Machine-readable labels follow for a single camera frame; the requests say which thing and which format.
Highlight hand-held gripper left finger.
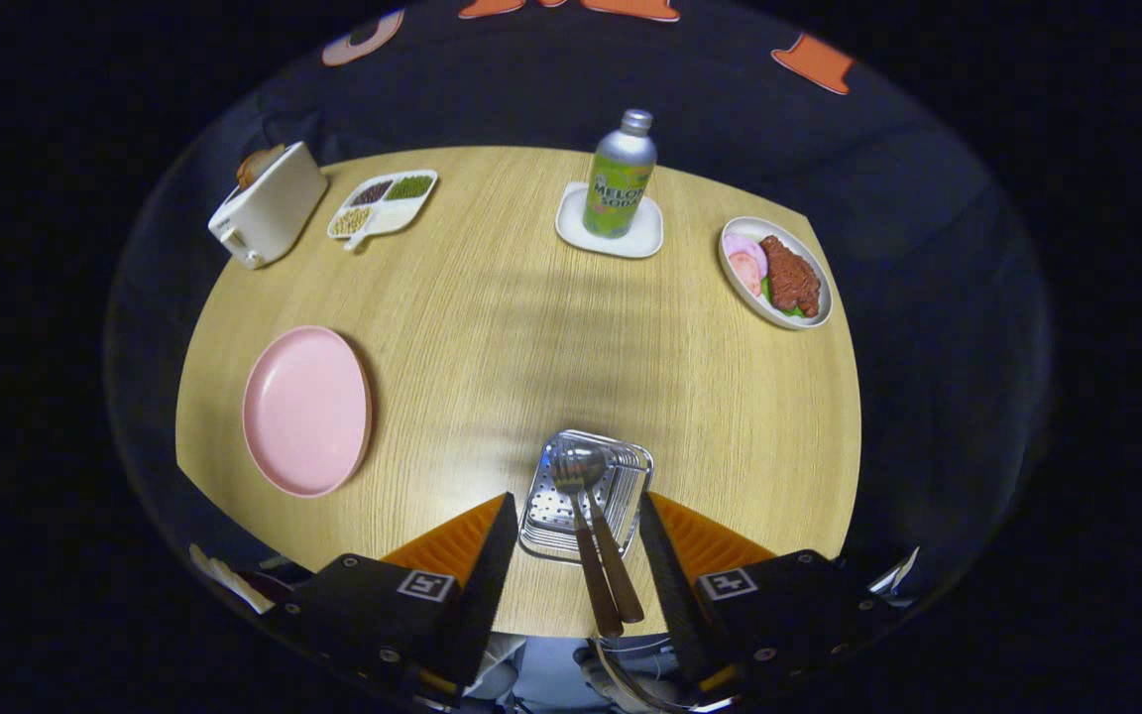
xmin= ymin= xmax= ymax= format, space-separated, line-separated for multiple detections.
xmin=269 ymin=492 xmax=519 ymax=705

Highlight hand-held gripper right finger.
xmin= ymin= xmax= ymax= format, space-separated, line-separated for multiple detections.
xmin=636 ymin=491 xmax=904 ymax=700

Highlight wooden handled metal spoon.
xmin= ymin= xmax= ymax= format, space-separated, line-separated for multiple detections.
xmin=559 ymin=446 xmax=646 ymax=626

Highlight wooden handled metal fork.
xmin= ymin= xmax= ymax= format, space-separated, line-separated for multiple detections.
xmin=551 ymin=454 xmax=626 ymax=640

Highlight pink round plate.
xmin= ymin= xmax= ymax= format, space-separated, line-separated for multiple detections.
xmin=241 ymin=325 xmax=374 ymax=499

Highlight green lettuce leaf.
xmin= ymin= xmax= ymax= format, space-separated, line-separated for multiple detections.
xmin=759 ymin=278 xmax=810 ymax=318

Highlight white round food plate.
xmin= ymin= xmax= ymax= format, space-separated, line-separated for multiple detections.
xmin=718 ymin=216 xmax=835 ymax=330

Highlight brown meat piece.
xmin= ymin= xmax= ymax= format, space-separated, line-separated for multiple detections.
xmin=758 ymin=234 xmax=823 ymax=318

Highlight pink ham slices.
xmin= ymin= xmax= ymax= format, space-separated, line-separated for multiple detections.
xmin=724 ymin=232 xmax=770 ymax=298

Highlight white square coaster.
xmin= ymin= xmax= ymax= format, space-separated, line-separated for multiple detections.
xmin=555 ymin=181 xmax=664 ymax=260

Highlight white divided dish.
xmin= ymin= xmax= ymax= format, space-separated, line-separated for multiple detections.
xmin=327 ymin=170 xmax=439 ymax=252

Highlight green label soda bottle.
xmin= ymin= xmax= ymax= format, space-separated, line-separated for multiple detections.
xmin=583 ymin=109 xmax=658 ymax=240

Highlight white toaster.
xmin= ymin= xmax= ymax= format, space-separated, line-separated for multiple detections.
xmin=208 ymin=142 xmax=329 ymax=271

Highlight brown toast slice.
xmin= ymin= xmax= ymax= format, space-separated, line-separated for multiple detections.
xmin=236 ymin=144 xmax=286 ymax=191

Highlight metal wire basket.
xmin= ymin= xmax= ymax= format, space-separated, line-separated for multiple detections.
xmin=517 ymin=429 xmax=654 ymax=566

